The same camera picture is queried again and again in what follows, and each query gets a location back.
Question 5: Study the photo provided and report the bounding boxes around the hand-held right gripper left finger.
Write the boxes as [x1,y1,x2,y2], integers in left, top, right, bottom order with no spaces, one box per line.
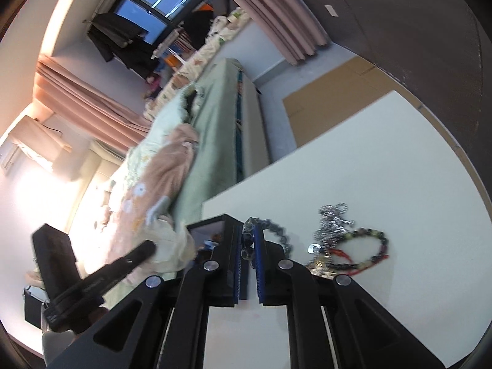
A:
[46,232,248,369]

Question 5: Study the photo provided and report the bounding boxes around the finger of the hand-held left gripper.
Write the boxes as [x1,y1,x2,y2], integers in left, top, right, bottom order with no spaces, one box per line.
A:
[86,240,156,293]

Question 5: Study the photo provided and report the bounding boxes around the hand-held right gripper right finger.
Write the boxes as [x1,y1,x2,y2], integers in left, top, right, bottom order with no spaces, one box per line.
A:
[252,225,446,369]

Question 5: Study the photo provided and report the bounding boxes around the dark bead bracelet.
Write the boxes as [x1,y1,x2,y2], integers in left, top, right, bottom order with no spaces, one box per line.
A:
[240,217,293,270]

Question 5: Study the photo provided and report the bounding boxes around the black jewelry box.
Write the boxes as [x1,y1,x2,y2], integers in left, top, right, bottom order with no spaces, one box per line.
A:
[186,214,244,266]

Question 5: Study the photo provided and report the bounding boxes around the silver chain necklace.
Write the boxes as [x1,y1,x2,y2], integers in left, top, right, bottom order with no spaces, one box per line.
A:
[307,202,356,256]

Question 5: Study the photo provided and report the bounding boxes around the multicolour bead bracelet red cord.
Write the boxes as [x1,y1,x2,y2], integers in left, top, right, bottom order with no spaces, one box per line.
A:
[327,228,390,276]

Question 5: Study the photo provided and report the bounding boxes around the beige padded headboard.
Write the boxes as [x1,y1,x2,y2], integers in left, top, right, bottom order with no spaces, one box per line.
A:
[67,140,129,239]

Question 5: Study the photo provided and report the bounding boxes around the pink flower fleece blanket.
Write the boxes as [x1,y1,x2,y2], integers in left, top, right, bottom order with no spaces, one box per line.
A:
[105,125,200,277]

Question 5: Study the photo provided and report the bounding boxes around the white air conditioner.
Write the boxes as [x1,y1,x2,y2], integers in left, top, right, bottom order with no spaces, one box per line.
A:
[0,138,24,173]

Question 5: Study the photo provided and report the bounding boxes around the cream hanging towel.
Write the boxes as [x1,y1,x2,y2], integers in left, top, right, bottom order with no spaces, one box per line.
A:
[11,115,73,179]

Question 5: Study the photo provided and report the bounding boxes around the bed with green sheet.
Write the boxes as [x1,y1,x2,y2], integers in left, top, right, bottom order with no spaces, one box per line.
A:
[104,58,273,308]

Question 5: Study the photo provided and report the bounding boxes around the light green quilt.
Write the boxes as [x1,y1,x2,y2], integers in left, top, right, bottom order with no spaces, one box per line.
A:
[125,85,204,185]

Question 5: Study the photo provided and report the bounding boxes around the pink curtain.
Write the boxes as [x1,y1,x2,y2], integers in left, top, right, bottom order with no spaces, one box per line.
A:
[204,0,329,66]
[34,54,154,150]

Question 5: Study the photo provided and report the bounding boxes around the cardboard sheet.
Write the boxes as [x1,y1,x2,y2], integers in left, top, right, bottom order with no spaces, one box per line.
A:
[282,56,400,149]

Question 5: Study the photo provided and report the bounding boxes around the white drying rack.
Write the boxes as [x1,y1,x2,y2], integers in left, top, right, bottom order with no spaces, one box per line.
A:
[152,23,193,64]

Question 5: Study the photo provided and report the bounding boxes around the printed window seat cushion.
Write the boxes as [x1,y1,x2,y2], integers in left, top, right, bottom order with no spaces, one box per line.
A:
[144,8,250,118]

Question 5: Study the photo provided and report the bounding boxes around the hanging dark clothes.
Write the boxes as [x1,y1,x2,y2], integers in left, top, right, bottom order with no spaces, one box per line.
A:
[86,11,162,77]

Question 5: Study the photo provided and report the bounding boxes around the black garment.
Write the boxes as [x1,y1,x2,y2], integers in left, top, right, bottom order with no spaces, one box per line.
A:
[182,6,212,39]

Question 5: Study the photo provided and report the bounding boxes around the dark brown wardrobe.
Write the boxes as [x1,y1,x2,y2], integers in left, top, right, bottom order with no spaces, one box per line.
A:
[277,0,492,208]

